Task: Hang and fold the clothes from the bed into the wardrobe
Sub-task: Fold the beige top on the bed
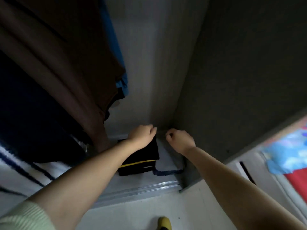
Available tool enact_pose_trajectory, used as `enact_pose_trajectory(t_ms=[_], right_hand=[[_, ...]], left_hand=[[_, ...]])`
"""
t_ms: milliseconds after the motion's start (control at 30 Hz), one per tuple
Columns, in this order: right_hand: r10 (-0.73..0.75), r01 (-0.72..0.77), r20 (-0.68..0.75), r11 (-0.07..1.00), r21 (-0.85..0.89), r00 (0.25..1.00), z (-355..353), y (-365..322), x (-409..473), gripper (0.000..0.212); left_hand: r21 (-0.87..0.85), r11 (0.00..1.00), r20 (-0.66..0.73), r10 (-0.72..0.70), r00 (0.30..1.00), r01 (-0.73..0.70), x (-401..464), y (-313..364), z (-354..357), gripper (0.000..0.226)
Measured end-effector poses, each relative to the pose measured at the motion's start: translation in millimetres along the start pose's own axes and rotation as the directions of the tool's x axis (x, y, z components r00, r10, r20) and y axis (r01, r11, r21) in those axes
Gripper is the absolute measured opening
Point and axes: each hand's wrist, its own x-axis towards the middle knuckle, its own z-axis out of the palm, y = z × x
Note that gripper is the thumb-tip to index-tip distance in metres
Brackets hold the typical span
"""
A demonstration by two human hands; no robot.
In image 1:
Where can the brown garment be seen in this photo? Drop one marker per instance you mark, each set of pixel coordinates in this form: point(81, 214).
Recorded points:
point(62, 55)

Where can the person's left forearm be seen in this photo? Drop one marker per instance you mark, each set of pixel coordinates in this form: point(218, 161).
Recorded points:
point(81, 184)

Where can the blue garment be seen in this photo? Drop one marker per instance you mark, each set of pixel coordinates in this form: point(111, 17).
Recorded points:
point(115, 50)

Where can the yellow slipper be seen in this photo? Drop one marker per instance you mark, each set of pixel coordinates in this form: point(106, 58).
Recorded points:
point(164, 222)

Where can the person's left hand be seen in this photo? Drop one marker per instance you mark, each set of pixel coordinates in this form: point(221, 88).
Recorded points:
point(141, 135)

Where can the black garment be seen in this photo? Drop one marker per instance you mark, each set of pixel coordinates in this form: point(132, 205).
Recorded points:
point(146, 153)
point(33, 122)

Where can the white bed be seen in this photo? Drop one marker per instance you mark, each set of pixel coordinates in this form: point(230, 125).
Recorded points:
point(283, 184)

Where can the person's right hand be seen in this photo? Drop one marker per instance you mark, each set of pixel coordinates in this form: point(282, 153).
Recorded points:
point(181, 140)

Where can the yellow basketball jersey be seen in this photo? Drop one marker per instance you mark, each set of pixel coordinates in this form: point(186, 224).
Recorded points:
point(136, 163)

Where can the person's right forearm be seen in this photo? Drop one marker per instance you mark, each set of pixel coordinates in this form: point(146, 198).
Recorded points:
point(240, 194)

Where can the red bedsheet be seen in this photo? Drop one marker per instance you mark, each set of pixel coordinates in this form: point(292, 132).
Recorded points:
point(298, 182)

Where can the colourful patterned pillow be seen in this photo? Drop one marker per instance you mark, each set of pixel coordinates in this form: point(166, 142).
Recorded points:
point(288, 153)

